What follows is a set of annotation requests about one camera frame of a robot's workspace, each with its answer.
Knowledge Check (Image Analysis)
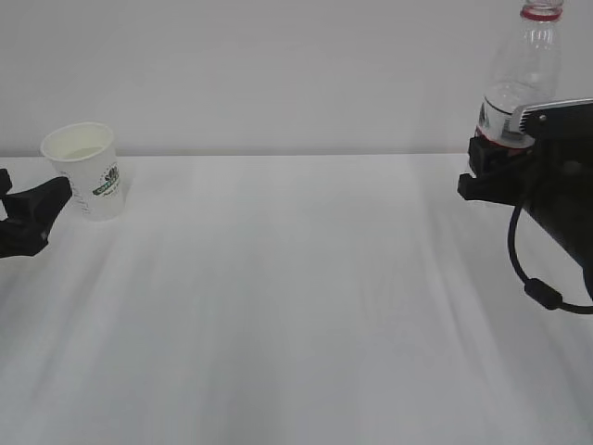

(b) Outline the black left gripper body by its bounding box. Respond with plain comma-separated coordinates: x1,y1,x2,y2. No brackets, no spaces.
1,219,48,259

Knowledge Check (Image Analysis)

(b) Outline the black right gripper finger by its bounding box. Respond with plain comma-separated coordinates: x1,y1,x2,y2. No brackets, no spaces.
468,135,530,175

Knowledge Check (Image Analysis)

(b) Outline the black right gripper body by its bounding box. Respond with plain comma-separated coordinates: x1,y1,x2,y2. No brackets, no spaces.
457,140,556,207

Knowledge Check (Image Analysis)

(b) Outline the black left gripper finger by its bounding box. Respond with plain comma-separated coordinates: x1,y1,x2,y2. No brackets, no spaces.
0,169,12,199
4,176,72,236

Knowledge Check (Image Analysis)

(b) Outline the white paper cup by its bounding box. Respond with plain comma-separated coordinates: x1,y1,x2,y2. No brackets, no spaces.
40,122,124,222

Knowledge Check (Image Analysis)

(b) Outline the clear plastic water bottle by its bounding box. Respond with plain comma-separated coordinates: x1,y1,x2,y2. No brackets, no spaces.
476,1,563,149

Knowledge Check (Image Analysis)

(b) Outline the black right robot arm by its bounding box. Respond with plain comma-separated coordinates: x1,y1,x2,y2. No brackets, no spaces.
457,136,592,315

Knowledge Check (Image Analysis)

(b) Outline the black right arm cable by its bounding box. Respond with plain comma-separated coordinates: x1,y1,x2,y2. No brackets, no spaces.
506,175,593,315

